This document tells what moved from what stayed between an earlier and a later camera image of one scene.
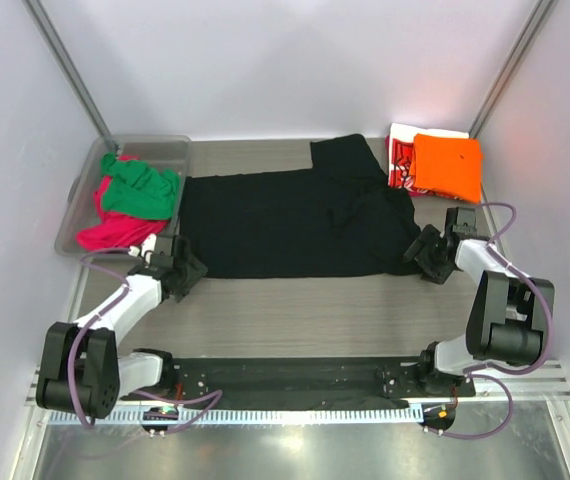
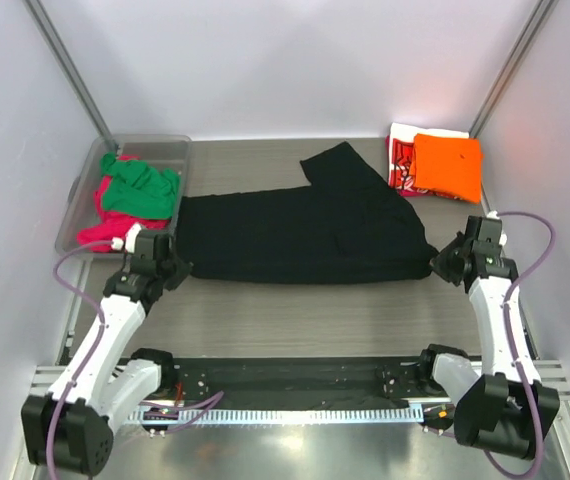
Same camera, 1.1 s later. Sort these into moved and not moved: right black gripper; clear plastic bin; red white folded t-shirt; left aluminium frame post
Moved: right black gripper
Not moved: red white folded t-shirt; left aluminium frame post; clear plastic bin
